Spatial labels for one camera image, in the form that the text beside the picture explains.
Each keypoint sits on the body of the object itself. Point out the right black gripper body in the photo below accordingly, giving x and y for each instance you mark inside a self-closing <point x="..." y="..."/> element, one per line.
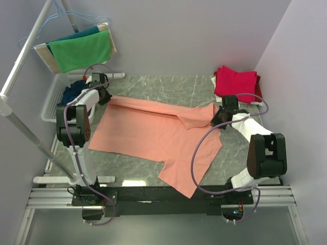
<point x="218" y="118"/>

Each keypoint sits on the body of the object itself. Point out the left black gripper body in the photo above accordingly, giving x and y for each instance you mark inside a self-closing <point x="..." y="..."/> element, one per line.
<point x="105" y="99"/>

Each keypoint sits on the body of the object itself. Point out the salmon pink t shirt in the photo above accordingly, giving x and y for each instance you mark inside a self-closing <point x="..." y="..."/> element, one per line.
<point x="162" y="133"/>

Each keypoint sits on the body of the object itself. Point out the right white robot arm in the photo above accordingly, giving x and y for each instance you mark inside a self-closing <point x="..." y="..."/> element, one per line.
<point x="266" y="157"/>

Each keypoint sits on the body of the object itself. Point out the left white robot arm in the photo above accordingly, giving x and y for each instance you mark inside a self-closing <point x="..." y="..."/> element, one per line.
<point x="73" y="130"/>

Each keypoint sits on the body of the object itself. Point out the folded white t shirt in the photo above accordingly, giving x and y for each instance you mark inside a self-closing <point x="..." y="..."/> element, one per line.
<point x="219" y="99"/>

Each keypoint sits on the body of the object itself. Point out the folded magenta t shirt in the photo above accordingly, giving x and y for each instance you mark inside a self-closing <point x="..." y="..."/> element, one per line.
<point x="230" y="82"/>

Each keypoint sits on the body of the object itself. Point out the navy blue t shirt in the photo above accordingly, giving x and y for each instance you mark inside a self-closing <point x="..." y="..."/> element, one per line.
<point x="71" y="92"/>

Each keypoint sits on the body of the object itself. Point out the green towel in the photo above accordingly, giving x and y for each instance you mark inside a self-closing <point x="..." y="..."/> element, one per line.
<point x="71" y="54"/>

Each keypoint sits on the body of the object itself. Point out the white plastic laundry basket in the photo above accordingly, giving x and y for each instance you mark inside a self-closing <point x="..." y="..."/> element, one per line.
<point x="55" y="94"/>

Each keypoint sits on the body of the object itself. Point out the teal towel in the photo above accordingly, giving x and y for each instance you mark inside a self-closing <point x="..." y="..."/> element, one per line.
<point x="76" y="34"/>

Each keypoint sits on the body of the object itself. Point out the beige towel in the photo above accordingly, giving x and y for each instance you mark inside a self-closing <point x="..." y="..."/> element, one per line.
<point x="49" y="59"/>

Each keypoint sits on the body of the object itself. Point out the white clothes rack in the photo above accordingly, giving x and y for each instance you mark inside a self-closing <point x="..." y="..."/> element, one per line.
<point x="20" y="63"/>

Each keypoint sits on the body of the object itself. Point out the black base beam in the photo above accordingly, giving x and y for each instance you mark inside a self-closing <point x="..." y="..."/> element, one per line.
<point x="154" y="200"/>

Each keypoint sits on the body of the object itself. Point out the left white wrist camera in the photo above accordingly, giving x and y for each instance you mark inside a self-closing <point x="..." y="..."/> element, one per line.
<point x="87" y="79"/>

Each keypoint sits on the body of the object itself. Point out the blue wire hanger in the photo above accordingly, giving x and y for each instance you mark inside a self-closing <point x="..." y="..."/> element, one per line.
<point x="65" y="10"/>

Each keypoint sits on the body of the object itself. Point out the aluminium rail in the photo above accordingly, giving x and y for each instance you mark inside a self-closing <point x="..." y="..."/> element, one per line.
<point x="59" y="198"/>

